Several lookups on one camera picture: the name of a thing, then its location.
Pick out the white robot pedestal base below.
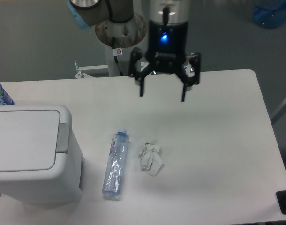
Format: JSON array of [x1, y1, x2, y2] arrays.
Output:
[[74, 12, 158, 79]]

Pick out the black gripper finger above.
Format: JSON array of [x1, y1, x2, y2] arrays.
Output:
[[129, 47, 154, 97], [174, 52, 201, 102]]

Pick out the white push-lid trash can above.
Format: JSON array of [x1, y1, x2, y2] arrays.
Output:
[[0, 105, 84, 203]]

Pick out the black cable on pedestal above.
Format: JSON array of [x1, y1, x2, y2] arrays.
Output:
[[111, 37, 124, 77]]

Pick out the clear empty plastic water bottle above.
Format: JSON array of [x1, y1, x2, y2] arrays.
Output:
[[102, 128, 129, 200]]

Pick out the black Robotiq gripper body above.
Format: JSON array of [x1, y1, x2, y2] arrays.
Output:
[[145, 20, 188, 74]]

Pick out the white frame at right edge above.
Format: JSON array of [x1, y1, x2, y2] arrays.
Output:
[[270, 97, 286, 125]]

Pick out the large blue water jug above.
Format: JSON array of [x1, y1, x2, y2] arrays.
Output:
[[252, 0, 286, 29]]

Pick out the crumpled white paper wrapper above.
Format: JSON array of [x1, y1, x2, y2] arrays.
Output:
[[138, 140, 164, 177]]

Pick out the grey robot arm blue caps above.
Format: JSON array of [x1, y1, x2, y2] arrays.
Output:
[[67, 0, 201, 95]]

